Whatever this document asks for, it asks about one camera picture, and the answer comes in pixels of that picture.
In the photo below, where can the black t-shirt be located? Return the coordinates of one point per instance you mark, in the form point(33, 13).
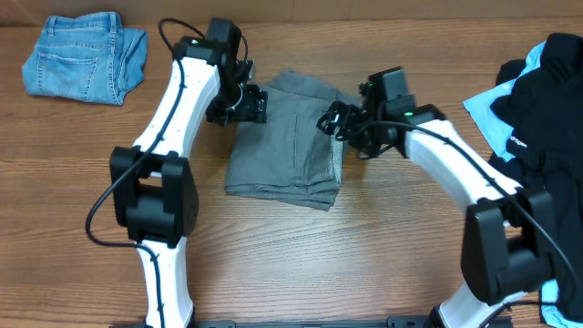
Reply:
point(544, 109)

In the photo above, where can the folded blue denim jeans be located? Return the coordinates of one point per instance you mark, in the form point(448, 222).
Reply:
point(91, 58)

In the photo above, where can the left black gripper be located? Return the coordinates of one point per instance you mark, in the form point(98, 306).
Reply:
point(255, 107)

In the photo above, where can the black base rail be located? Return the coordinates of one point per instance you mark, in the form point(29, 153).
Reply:
point(319, 323)

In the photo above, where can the light blue t-shirt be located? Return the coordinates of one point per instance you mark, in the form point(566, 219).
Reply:
point(495, 131)

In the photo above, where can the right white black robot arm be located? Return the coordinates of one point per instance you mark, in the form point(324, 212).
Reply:
point(508, 247)

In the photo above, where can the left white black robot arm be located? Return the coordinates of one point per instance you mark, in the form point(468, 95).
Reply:
point(153, 189)

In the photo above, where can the grey khaki shorts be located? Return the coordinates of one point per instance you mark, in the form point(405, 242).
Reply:
point(288, 158)

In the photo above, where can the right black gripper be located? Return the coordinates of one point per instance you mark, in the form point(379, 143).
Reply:
point(350, 116)

